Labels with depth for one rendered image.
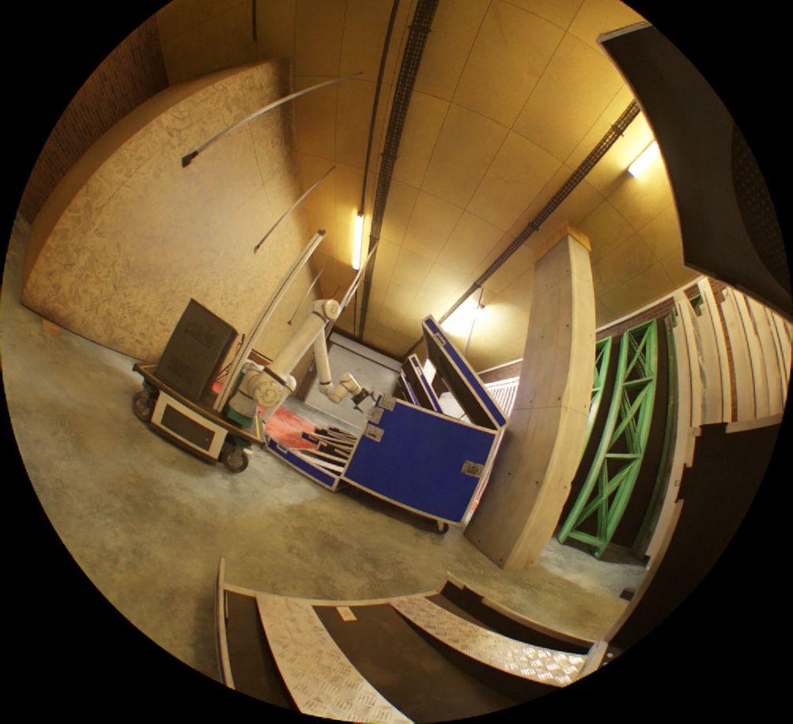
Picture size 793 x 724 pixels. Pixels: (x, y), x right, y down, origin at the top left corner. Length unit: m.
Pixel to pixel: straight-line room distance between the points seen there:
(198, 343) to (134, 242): 1.27
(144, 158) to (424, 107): 2.47
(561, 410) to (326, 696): 1.82
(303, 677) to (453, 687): 0.42
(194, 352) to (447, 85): 2.81
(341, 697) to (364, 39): 3.49
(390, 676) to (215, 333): 1.68
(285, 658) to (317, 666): 0.07
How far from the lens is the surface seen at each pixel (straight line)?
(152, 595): 0.89
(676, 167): 1.07
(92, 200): 2.24
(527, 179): 2.74
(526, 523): 1.79
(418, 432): 1.86
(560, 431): 1.77
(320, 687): 0.75
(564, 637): 1.18
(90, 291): 2.41
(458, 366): 1.94
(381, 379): 9.35
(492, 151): 2.64
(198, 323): 1.53
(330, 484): 2.09
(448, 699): 0.94
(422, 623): 1.09
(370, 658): 0.94
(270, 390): 1.28
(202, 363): 1.52
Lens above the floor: 0.78
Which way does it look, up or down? 21 degrees up
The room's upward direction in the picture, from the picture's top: 24 degrees clockwise
